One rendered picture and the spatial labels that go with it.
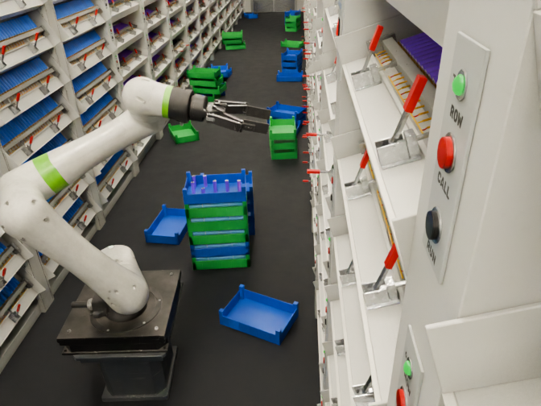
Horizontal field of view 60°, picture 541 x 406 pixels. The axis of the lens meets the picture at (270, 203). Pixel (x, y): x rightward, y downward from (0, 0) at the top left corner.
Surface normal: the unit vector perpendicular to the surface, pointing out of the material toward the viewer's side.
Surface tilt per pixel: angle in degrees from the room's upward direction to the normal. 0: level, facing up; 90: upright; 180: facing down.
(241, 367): 0
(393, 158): 90
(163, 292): 2
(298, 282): 0
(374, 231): 18
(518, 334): 90
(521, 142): 90
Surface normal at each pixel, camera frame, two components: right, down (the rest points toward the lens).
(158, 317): -0.04, -0.88
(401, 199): -0.33, -0.82
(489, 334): -0.06, 0.51
